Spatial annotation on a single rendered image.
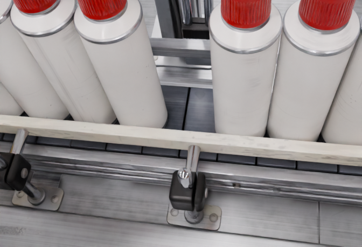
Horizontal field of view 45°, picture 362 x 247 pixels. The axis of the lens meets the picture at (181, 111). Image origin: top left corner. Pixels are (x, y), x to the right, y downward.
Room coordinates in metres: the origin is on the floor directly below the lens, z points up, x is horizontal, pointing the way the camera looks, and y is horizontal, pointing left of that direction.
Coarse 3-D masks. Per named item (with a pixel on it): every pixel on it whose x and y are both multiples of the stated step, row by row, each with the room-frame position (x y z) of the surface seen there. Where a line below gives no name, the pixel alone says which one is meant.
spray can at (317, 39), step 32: (320, 0) 0.18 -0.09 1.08; (352, 0) 0.17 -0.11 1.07; (288, 32) 0.18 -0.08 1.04; (320, 32) 0.17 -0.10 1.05; (352, 32) 0.17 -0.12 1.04; (288, 64) 0.18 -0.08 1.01; (320, 64) 0.16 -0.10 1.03; (288, 96) 0.17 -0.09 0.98; (320, 96) 0.16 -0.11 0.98; (288, 128) 0.17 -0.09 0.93; (320, 128) 0.17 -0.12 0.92
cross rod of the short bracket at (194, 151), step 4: (188, 148) 0.18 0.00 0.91; (192, 148) 0.17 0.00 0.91; (196, 148) 0.17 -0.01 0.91; (200, 148) 0.18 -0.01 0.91; (188, 152) 0.17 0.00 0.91; (192, 152) 0.17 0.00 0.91; (196, 152) 0.17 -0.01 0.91; (188, 156) 0.17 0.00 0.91; (192, 156) 0.17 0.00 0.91; (196, 156) 0.17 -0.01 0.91; (188, 160) 0.16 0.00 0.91; (192, 160) 0.16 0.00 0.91; (196, 160) 0.16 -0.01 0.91; (188, 164) 0.16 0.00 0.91; (192, 164) 0.16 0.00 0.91; (196, 164) 0.16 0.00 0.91; (192, 168) 0.16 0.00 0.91; (196, 168) 0.16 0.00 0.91; (196, 172) 0.15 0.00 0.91
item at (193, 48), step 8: (152, 40) 0.27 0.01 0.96; (160, 40) 0.27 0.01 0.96; (168, 40) 0.26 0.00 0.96; (176, 40) 0.26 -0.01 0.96; (184, 40) 0.26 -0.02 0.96; (192, 40) 0.26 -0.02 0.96; (200, 40) 0.26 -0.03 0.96; (208, 40) 0.25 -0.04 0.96; (152, 48) 0.26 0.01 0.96; (160, 48) 0.26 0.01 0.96; (168, 48) 0.26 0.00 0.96; (176, 48) 0.25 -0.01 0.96; (184, 48) 0.25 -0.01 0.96; (192, 48) 0.25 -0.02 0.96; (200, 48) 0.25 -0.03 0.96; (208, 48) 0.25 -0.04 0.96; (168, 56) 0.26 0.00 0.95; (176, 56) 0.25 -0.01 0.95; (184, 56) 0.25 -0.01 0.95; (192, 56) 0.25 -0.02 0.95; (200, 56) 0.25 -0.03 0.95; (208, 56) 0.24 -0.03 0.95
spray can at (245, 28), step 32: (224, 0) 0.20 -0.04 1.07; (256, 0) 0.19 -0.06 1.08; (224, 32) 0.19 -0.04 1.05; (256, 32) 0.18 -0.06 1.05; (224, 64) 0.19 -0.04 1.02; (256, 64) 0.18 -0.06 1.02; (224, 96) 0.19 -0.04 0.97; (256, 96) 0.18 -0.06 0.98; (224, 128) 0.19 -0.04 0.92; (256, 128) 0.18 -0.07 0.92
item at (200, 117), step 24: (168, 96) 0.26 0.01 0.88; (192, 96) 0.25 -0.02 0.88; (72, 120) 0.25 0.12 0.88; (168, 120) 0.23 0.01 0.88; (192, 120) 0.22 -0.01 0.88; (48, 144) 0.23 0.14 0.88; (72, 144) 0.22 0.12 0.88; (96, 144) 0.21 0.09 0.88; (120, 144) 0.21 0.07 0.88; (288, 168) 0.16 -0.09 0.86; (312, 168) 0.14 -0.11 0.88; (336, 168) 0.14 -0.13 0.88; (360, 168) 0.14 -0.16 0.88
